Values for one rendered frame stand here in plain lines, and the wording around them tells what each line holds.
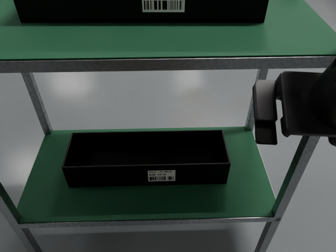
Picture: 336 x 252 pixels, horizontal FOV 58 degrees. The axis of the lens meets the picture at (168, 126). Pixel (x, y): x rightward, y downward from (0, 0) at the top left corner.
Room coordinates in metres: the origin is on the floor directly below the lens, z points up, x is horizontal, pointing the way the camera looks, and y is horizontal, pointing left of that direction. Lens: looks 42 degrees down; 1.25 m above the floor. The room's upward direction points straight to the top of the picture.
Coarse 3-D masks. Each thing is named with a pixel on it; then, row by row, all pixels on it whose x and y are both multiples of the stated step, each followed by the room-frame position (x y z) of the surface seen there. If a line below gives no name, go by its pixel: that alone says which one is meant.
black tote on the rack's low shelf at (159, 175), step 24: (72, 144) 0.79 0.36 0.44; (96, 144) 0.83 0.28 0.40; (120, 144) 0.83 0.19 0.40; (144, 144) 0.83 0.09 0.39; (168, 144) 0.83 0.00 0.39; (192, 144) 0.84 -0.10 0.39; (216, 144) 0.84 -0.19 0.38; (72, 168) 0.66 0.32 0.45; (96, 168) 0.66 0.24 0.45; (120, 168) 0.66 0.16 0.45; (144, 168) 0.67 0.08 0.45; (168, 168) 0.67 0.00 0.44; (192, 168) 0.67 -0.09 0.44; (216, 168) 0.67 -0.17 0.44
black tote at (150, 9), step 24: (24, 0) 0.69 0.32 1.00; (48, 0) 0.69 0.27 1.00; (72, 0) 0.69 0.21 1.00; (96, 0) 0.69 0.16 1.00; (120, 0) 0.69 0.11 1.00; (144, 0) 0.69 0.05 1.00; (168, 0) 0.69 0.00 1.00; (192, 0) 0.69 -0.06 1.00; (216, 0) 0.69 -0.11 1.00; (240, 0) 0.69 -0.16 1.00; (264, 0) 0.69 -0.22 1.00
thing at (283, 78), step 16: (288, 80) 0.25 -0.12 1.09; (304, 80) 0.25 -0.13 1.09; (320, 80) 0.22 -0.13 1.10; (288, 96) 0.23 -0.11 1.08; (304, 96) 0.23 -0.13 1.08; (320, 96) 0.21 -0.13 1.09; (288, 112) 0.21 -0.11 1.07; (304, 112) 0.21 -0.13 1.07; (320, 112) 0.21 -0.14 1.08; (288, 128) 0.20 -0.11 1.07; (304, 128) 0.20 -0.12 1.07; (320, 128) 0.20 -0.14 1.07
